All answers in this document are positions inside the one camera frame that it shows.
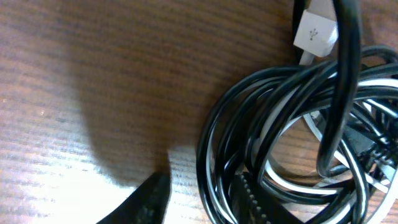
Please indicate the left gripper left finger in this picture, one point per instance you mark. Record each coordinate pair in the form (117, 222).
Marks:
(146, 205)

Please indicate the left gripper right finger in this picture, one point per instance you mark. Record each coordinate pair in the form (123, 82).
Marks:
(252, 204)

